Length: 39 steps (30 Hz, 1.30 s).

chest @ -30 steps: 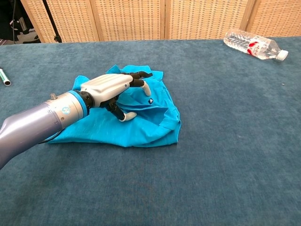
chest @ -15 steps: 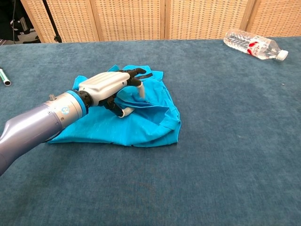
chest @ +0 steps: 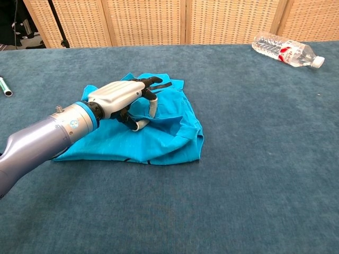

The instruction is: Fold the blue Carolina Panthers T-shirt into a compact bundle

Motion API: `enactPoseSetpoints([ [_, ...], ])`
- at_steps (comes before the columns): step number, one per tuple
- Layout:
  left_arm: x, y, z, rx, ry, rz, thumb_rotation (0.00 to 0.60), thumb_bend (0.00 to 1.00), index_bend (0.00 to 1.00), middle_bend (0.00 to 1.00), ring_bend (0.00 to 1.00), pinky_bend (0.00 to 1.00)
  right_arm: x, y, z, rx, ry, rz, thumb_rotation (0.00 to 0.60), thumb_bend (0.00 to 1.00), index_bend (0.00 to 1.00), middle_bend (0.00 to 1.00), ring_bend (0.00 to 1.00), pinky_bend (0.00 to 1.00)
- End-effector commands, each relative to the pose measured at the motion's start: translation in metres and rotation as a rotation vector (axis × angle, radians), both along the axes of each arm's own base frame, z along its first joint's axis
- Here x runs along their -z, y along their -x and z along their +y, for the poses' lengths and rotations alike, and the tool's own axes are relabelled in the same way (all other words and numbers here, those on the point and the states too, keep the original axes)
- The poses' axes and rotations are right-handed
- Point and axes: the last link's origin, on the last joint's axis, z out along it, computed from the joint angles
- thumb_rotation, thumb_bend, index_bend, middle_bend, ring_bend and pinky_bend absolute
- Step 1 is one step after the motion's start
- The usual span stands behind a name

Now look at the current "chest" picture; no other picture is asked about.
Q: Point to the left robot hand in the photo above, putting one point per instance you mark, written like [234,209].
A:
[116,98]

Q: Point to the blue printed T-shirt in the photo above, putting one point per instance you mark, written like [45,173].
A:
[164,132]

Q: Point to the wicker folding screen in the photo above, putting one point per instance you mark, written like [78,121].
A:
[145,21]

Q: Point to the black tripod stand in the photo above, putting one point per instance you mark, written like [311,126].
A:
[57,23]

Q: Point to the green white marker pen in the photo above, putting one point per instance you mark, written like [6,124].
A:
[6,88]

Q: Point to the dark blue table mat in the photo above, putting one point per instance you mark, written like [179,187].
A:
[172,198]

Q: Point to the clear plastic water bottle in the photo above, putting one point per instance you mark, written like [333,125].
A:
[286,51]

